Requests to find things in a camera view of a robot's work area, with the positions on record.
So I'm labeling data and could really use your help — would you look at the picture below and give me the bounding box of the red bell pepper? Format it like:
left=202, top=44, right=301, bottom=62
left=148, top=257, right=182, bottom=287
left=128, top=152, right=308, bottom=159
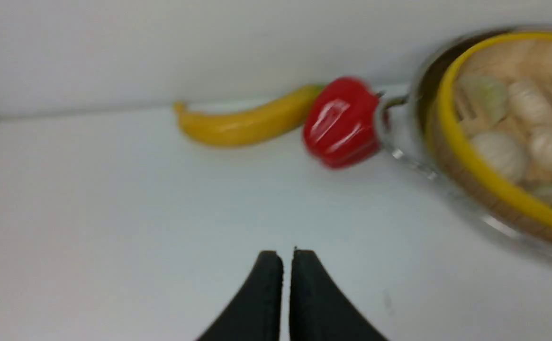
left=302, top=76, right=383, bottom=169

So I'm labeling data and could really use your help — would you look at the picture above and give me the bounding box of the yellow banana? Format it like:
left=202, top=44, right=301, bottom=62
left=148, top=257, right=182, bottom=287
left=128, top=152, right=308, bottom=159
left=173, top=84, right=325, bottom=148

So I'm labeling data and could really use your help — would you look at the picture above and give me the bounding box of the yellow rimmed bamboo steamer basket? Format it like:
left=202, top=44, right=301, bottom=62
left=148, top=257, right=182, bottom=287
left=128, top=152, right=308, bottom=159
left=427, top=32, right=552, bottom=242

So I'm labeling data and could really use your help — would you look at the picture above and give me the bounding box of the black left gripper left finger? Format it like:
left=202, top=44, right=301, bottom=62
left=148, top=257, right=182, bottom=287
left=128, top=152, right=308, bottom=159
left=198, top=251, right=284, bottom=341

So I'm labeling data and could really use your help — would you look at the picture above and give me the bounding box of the white round bun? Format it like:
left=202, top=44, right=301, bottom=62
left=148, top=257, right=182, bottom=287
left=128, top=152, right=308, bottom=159
left=507, top=81, right=552, bottom=126

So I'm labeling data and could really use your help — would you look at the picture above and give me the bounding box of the stainless steel pot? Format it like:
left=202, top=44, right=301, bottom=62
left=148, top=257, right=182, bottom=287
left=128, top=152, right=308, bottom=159
left=374, top=24, right=552, bottom=258

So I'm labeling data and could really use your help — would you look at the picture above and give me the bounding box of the white pleated bun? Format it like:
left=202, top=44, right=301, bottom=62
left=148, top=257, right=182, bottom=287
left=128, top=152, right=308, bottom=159
left=471, top=131, right=529, bottom=183

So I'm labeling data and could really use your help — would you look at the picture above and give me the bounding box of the green round bun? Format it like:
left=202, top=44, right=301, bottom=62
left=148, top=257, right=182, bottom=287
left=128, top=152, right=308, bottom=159
left=455, top=74, right=509, bottom=128

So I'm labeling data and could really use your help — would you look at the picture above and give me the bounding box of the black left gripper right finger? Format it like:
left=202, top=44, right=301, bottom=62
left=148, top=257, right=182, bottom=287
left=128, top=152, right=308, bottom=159
left=289, top=250, right=387, bottom=341

